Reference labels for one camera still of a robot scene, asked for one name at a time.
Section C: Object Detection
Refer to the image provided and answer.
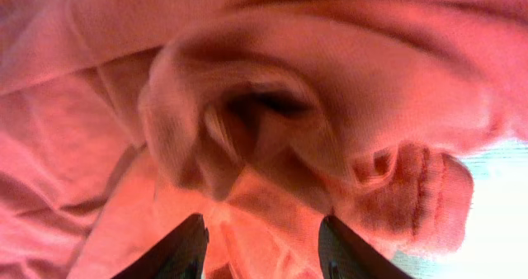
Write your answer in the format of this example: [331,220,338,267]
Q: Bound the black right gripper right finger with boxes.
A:
[318,215,412,279]

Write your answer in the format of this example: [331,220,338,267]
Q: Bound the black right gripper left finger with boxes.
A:
[112,213,210,279]

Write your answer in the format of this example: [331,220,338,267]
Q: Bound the orange red printed t-shirt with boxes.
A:
[1,0,527,278]

